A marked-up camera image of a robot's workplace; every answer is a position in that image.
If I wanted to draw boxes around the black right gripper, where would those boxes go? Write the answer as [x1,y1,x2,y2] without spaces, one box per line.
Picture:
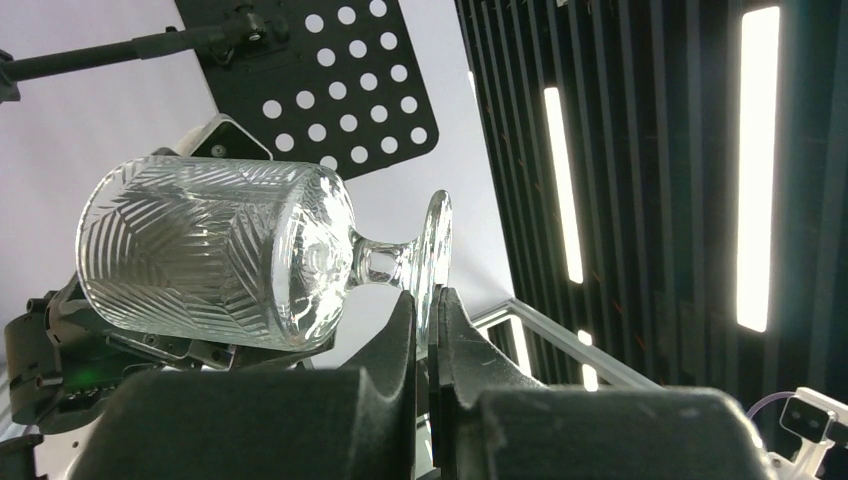
[4,278,335,434]

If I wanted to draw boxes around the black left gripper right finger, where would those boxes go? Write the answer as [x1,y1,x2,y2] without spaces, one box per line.
[428,288,775,479]

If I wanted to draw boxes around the cut pattern stemmed glass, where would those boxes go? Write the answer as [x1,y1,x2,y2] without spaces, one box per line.
[75,156,452,352]

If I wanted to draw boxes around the black tripod stand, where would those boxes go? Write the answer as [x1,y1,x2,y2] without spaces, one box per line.
[1,12,290,103]

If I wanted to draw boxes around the black perforated stand plate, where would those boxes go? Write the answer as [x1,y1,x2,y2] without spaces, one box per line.
[176,1,439,179]

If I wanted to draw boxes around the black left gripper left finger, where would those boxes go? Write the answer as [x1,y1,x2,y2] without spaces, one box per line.
[73,293,416,479]

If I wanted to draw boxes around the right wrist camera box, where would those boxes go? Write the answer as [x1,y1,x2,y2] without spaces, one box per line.
[174,114,273,161]

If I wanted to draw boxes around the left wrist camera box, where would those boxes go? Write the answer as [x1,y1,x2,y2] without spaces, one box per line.
[769,387,847,480]

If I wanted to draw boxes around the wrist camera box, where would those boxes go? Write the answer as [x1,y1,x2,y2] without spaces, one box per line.
[769,387,847,480]
[174,114,273,161]

